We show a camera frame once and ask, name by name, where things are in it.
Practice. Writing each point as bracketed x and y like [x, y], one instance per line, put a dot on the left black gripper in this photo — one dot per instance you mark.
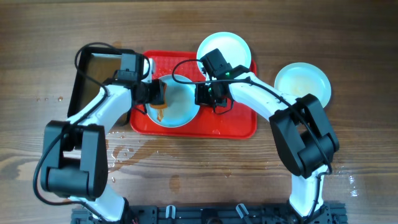
[156, 96]

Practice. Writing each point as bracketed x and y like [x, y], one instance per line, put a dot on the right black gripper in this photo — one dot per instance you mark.
[201, 99]

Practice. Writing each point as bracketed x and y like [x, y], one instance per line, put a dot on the orange sponge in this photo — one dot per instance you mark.
[160, 110]

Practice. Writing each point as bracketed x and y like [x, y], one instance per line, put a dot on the stained white plate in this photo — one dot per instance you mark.
[181, 107]
[300, 79]

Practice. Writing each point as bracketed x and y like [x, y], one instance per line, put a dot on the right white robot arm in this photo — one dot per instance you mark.
[303, 136]

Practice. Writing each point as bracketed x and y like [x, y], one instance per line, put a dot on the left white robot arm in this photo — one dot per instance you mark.
[74, 163]

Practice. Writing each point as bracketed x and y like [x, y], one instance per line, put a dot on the red plastic tray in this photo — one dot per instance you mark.
[235, 121]

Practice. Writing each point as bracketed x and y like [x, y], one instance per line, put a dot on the top clean white plate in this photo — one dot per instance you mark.
[234, 49]

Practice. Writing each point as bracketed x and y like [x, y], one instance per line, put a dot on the black water tray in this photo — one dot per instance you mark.
[93, 74]

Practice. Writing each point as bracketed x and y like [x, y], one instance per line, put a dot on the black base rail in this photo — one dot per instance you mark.
[331, 213]

